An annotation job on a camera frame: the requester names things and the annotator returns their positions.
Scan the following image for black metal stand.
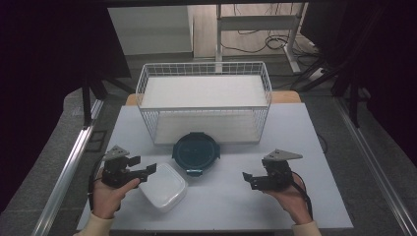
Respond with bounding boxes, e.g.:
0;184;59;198
80;76;136;130
290;58;362;129

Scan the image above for thin black cable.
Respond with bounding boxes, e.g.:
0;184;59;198
316;132;329;155

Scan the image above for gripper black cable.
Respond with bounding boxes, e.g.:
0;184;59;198
87;153;106;211
290;170;315;220

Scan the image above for white metal desk frame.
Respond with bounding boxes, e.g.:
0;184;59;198
214;2;310;74

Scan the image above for person's right hand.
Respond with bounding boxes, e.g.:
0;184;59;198
264;173;313;226

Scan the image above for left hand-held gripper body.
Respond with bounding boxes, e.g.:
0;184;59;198
100;145;147;190

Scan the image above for person's left hand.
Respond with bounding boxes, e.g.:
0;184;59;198
92;168;142;220

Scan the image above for white power strip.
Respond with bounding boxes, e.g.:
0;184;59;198
307;66;329;82

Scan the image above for white rectangular plastic container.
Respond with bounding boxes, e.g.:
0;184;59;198
138;162;189;213

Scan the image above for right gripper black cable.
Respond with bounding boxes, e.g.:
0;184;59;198
290;170;315;220

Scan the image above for dark floor plate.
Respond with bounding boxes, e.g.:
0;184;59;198
85;130;108;153

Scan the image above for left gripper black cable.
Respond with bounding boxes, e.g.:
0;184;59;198
87;153;106;211

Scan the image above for dark curtain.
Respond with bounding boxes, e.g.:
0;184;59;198
299;0;417;169
0;0;133;214

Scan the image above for white cabinet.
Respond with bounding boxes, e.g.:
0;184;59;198
107;5;195;57

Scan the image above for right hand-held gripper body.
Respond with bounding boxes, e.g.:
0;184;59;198
262;148;303;192

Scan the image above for white wire shelf rack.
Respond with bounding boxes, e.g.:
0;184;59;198
135;61;273;146

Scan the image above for black floor cables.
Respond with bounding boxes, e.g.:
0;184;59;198
219;3;326;64

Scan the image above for round dark-lidded glass container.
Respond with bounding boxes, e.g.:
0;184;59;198
171;131;221;178

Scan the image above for aluminium rail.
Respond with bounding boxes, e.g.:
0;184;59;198
30;97;106;236
333;96;417;236

